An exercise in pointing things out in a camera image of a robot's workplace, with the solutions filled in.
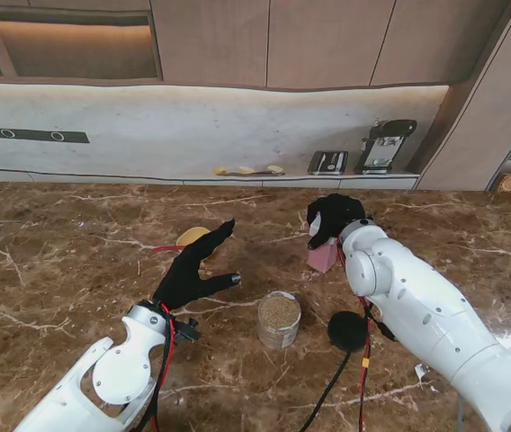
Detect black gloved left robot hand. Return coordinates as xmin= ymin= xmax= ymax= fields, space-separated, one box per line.
xmin=152 ymin=218 xmax=242 ymax=312

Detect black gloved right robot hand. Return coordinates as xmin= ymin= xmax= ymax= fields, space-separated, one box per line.
xmin=306 ymin=193 xmax=368 ymax=251

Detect pink container with white lid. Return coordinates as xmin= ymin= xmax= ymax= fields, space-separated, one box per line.
xmin=307 ymin=238 xmax=341 ymax=275

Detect clear grain jar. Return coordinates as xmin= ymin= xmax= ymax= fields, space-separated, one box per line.
xmin=256 ymin=291 xmax=303 ymax=349

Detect black round jar lid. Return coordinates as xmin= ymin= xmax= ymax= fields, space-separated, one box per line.
xmin=327 ymin=310 xmax=371 ymax=354

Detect yellow plastic bowl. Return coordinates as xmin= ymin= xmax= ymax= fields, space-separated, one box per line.
xmin=177 ymin=227 xmax=211 ymax=262

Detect white back counter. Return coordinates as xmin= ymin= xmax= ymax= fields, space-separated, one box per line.
xmin=0 ymin=166 xmax=421 ymax=208

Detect black toaster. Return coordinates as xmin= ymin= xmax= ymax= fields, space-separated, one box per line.
xmin=307 ymin=150 xmax=349 ymax=176

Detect dark wooden serving board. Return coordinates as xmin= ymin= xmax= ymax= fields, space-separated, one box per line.
xmin=223 ymin=169 xmax=286 ymax=177

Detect black espresso machine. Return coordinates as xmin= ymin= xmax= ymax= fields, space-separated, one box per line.
xmin=354 ymin=119 xmax=418 ymax=176

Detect tall beige cabinet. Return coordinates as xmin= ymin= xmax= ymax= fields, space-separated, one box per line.
xmin=416 ymin=0 xmax=511 ymax=193

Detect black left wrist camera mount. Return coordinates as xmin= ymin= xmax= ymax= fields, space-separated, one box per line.
xmin=175 ymin=317 xmax=202 ymax=344

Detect red and black left arm cable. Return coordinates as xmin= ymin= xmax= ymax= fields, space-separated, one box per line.
xmin=140 ymin=303 xmax=178 ymax=432

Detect red and black arm cable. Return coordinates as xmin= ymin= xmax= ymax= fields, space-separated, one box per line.
xmin=300 ymin=238 xmax=399 ymax=432
xmin=140 ymin=303 xmax=178 ymax=432

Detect red and black right arm cable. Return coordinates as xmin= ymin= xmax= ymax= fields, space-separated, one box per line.
xmin=300 ymin=238 xmax=399 ymax=432

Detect beige wall cabinet door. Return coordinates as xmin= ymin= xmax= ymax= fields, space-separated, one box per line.
xmin=265 ymin=0 xmax=397 ymax=90
xmin=150 ymin=0 xmax=271 ymax=90
xmin=369 ymin=0 xmax=511 ymax=87

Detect black wall control strip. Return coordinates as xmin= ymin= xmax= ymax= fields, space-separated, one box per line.
xmin=0 ymin=126 xmax=91 ymax=145

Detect lit open wall shelf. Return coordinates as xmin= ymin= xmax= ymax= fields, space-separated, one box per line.
xmin=0 ymin=0 xmax=164 ymax=85

